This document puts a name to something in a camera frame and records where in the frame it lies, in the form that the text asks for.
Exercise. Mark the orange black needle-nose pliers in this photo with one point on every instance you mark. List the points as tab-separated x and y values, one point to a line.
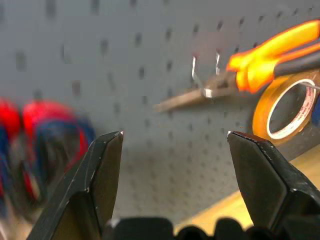
255	67

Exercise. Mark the silver loop pegboard hook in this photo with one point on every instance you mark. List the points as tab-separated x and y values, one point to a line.
207	92

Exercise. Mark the grey metal pegboard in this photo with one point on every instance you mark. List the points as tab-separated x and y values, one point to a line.
150	37

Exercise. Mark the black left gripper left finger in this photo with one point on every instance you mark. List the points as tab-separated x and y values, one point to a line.
82	190

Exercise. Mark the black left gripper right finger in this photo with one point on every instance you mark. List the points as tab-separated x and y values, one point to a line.
270	182

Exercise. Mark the yellow tape roll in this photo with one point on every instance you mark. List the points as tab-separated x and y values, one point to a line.
260	117

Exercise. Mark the blue tape roll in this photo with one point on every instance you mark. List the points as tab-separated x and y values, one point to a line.
317	113

